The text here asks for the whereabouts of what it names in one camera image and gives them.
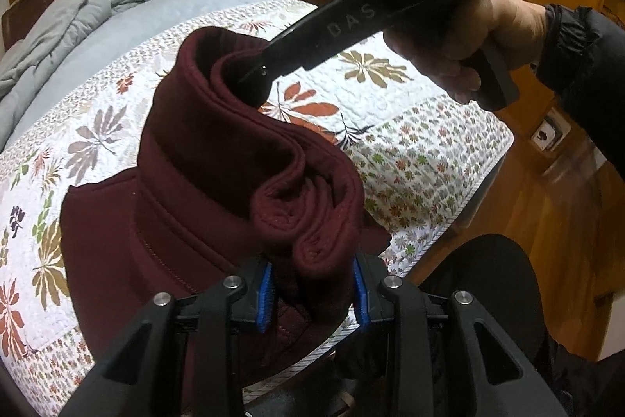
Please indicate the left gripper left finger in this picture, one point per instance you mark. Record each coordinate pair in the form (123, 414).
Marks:
(242, 304)

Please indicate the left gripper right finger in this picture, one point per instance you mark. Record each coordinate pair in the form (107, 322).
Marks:
(393, 314)

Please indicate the maroon pants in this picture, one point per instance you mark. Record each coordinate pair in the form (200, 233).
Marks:
(216, 183)

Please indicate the black jacket right forearm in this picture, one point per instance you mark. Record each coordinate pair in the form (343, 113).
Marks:
(582, 62)

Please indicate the person right hand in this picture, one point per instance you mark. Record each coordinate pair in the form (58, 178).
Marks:
(517, 28)

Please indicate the person black trouser leg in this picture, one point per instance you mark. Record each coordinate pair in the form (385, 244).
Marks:
(495, 270)

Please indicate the floral white quilt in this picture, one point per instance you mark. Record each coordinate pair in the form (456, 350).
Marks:
(93, 133)

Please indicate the wooden wardrobe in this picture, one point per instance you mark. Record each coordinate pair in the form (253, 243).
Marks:
(441, 174)

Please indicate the light blue bed sheet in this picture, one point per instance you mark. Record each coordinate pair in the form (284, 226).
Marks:
(118, 35)

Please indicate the grey-blue crumpled blanket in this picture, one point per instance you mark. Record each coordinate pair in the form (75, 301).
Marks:
(31, 61)

